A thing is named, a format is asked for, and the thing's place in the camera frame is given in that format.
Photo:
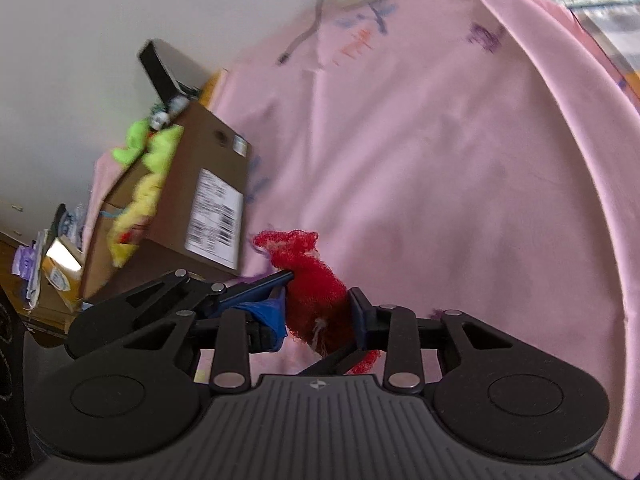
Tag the black phone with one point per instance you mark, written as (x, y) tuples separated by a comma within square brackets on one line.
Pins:
[(157, 67)]

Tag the yellow plush toy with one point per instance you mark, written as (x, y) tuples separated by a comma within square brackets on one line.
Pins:
[(137, 205)]

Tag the red mesh toy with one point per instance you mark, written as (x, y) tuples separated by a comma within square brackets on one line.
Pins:
[(310, 285)]

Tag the pink printed bedsheet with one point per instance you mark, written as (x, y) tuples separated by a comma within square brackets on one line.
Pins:
[(450, 160)]

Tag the brown cardboard box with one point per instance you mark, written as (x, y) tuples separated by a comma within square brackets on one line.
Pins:
[(190, 160)]

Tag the yellow tissue packet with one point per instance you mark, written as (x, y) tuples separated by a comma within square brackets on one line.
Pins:
[(57, 270)]

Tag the purple white packet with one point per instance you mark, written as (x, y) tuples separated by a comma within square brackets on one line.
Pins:
[(25, 260)]

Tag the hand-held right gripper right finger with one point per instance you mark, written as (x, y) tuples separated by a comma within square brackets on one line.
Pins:
[(360, 320)]

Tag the panda plush toy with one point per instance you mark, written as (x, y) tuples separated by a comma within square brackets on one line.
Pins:
[(167, 110)]

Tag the yellow book box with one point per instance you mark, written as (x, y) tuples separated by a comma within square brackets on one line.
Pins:
[(215, 87)]

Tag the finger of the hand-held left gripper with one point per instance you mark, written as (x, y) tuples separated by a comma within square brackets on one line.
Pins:
[(325, 364), (250, 287)]

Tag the neon green plush toy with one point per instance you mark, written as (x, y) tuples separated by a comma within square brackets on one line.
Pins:
[(131, 142)]

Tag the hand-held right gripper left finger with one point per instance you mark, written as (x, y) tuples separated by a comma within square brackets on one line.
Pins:
[(267, 320)]

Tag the striped folded cloth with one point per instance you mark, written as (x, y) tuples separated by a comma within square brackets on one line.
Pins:
[(615, 30)]

